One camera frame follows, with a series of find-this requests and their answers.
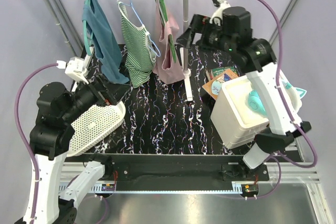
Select pink tank top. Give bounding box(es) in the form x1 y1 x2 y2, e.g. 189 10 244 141
153 2 184 84

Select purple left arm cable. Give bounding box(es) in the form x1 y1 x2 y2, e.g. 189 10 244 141
14 62 60 222

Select teal cat-ear headphones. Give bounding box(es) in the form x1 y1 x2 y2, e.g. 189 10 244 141
246 71 307 116

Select teal tank top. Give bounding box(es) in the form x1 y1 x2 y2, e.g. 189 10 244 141
87 0 129 84

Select green velvet hanger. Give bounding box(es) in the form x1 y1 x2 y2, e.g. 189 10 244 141
155 0 176 63

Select black mounting base plate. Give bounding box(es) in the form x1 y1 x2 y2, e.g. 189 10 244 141
64 153 302 192

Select orange cover book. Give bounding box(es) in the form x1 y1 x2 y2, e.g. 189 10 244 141
202 70 239 100

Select green striped tank top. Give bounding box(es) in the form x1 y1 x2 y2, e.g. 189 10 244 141
117 1 156 88

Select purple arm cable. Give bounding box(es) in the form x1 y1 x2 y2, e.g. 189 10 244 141
224 0 318 167
14 62 60 222

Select teal plastic hanger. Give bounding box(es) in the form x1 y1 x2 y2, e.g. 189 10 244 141
82 0 92 56

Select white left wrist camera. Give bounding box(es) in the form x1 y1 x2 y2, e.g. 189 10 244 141
56 57 89 84

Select white storage box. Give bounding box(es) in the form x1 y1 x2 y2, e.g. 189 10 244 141
211 76 269 149

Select white perforated plastic basket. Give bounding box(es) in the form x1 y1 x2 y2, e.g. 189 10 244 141
67 101 125 157

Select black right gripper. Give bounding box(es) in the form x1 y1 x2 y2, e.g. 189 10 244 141
175 14 234 55

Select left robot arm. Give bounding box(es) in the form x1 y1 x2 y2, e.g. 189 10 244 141
17 74 131 223

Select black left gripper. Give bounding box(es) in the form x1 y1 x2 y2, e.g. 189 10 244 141
62 71 131 121

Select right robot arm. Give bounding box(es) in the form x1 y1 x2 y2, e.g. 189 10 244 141
176 6 311 180

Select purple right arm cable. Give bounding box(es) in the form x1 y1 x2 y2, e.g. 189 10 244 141
224 0 318 167

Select light blue wire hanger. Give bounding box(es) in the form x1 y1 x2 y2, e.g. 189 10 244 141
127 0 161 57

